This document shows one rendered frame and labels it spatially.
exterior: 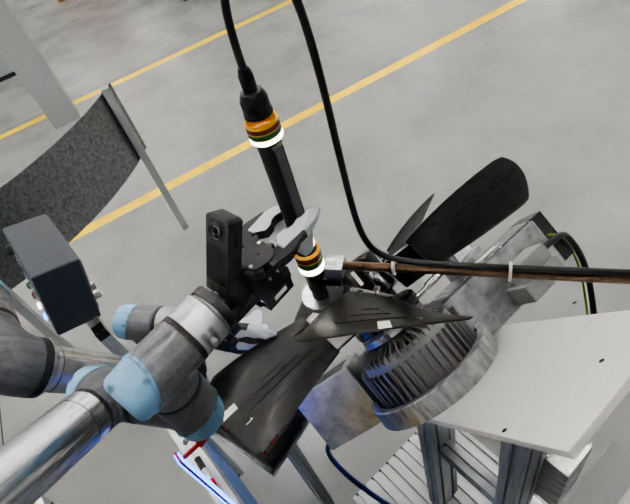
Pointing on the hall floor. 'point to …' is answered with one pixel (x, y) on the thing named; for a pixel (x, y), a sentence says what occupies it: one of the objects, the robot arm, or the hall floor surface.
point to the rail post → (225, 456)
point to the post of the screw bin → (309, 475)
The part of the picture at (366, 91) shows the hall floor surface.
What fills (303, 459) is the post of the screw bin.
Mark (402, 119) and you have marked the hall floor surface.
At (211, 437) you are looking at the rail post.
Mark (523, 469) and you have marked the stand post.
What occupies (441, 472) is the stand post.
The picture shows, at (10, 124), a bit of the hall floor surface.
